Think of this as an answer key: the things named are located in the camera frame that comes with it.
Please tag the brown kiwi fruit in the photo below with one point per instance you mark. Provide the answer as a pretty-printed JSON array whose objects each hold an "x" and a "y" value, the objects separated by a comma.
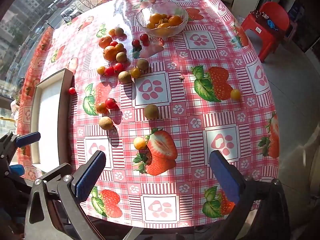
[{"x": 151, "y": 111}]

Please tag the brown kiwi near tomatoes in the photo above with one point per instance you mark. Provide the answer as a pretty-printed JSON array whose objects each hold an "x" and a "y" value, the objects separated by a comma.
[{"x": 106, "y": 123}]

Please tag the small dried stem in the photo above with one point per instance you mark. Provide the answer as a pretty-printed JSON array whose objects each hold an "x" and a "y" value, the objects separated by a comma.
[{"x": 181, "y": 78}]

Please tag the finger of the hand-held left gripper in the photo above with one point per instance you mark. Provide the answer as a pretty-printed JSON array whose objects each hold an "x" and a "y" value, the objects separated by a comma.
[
  {"x": 28, "y": 139},
  {"x": 16, "y": 170}
]

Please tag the yellow cherry tomato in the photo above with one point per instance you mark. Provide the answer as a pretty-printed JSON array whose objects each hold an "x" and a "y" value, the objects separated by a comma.
[
  {"x": 135, "y": 72},
  {"x": 119, "y": 47},
  {"x": 101, "y": 108},
  {"x": 112, "y": 32},
  {"x": 101, "y": 70},
  {"x": 139, "y": 143},
  {"x": 235, "y": 94}
]

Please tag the blue box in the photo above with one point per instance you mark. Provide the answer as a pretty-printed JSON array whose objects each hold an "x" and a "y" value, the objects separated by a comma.
[{"x": 296, "y": 11}]

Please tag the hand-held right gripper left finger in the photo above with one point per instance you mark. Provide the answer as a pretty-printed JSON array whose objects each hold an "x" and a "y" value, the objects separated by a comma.
[{"x": 90, "y": 177}]

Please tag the red cherry tomato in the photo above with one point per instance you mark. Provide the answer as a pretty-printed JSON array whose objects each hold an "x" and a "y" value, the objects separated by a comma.
[
  {"x": 109, "y": 71},
  {"x": 118, "y": 67},
  {"x": 135, "y": 42},
  {"x": 72, "y": 90},
  {"x": 144, "y": 37},
  {"x": 110, "y": 103},
  {"x": 113, "y": 44}
]

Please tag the orange mandarin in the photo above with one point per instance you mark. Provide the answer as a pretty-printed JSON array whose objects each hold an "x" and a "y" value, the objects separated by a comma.
[
  {"x": 105, "y": 41},
  {"x": 110, "y": 53}
]

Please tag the red plastic stool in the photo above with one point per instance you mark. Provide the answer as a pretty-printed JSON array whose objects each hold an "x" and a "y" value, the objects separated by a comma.
[{"x": 271, "y": 43}]

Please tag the white tray with grey frame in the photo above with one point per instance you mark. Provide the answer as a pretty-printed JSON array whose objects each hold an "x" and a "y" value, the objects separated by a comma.
[{"x": 48, "y": 120}]

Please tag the brown longan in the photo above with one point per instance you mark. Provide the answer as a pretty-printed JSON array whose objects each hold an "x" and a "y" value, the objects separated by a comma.
[
  {"x": 119, "y": 31},
  {"x": 121, "y": 57},
  {"x": 124, "y": 77},
  {"x": 142, "y": 64}
]

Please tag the red checked strawberry tablecloth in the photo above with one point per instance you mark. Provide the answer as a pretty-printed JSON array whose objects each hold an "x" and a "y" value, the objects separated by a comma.
[{"x": 190, "y": 130}]

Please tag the heap of orange round fruit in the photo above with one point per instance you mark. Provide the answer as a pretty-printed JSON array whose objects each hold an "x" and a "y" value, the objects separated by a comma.
[{"x": 163, "y": 21}]

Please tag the white parked car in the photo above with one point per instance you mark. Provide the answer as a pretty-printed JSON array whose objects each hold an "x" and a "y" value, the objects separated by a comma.
[{"x": 70, "y": 14}]

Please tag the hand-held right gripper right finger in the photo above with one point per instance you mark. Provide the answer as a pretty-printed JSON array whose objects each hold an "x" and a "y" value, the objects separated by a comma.
[{"x": 225, "y": 177}]

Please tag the clear glass bowl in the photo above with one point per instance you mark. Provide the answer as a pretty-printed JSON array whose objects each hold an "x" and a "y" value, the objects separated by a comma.
[{"x": 143, "y": 12}]

